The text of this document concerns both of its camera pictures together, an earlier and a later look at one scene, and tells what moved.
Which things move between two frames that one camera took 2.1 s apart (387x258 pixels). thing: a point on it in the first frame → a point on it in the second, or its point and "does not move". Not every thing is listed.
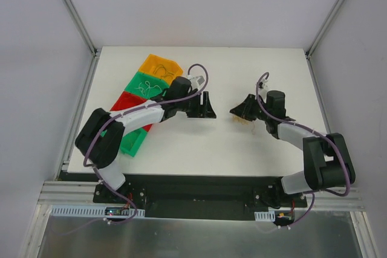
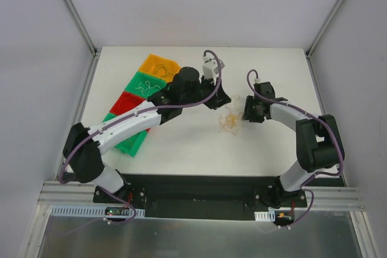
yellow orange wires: (243, 121) → (230, 121)
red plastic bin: (126, 99) does not move
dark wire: (167, 72) does not move
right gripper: (252, 108) does not move
